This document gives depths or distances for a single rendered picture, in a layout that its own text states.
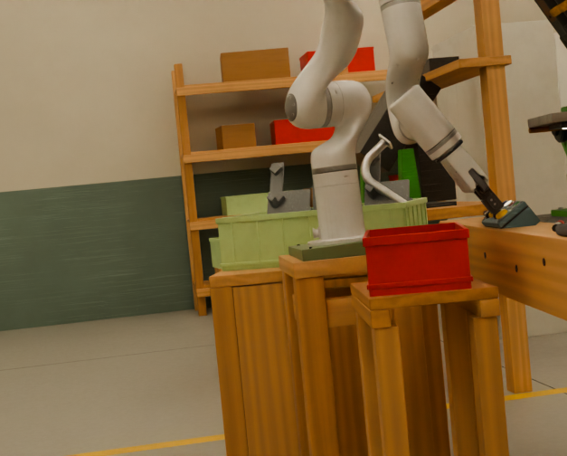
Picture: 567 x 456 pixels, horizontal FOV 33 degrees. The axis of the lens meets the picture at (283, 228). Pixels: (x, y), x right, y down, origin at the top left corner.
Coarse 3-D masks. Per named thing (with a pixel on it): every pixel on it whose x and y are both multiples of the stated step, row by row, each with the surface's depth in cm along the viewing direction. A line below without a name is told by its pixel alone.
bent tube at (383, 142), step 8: (376, 144) 325; (384, 144) 324; (368, 152) 325; (376, 152) 324; (368, 160) 323; (368, 168) 322; (368, 176) 320; (376, 184) 318; (384, 192) 316; (392, 192) 315; (400, 200) 313
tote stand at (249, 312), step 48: (240, 288) 293; (240, 336) 294; (336, 336) 290; (432, 336) 286; (240, 384) 295; (288, 384) 293; (336, 384) 291; (432, 384) 287; (240, 432) 296; (288, 432) 294; (432, 432) 288
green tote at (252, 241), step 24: (240, 216) 306; (264, 216) 303; (288, 216) 301; (312, 216) 299; (384, 216) 292; (408, 216) 294; (240, 240) 307; (264, 240) 304; (288, 240) 302; (312, 240) 300; (240, 264) 307; (264, 264) 305
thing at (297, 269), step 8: (280, 256) 266; (288, 256) 262; (352, 256) 241; (360, 256) 240; (280, 264) 266; (288, 264) 246; (296, 264) 238; (304, 264) 238; (312, 264) 239; (320, 264) 239; (328, 264) 239; (336, 264) 239; (344, 264) 240; (352, 264) 240; (360, 264) 240; (288, 272) 248; (296, 272) 238; (304, 272) 238; (312, 272) 239; (320, 272) 239; (328, 272) 239; (336, 272) 239; (344, 272) 240; (352, 272) 240
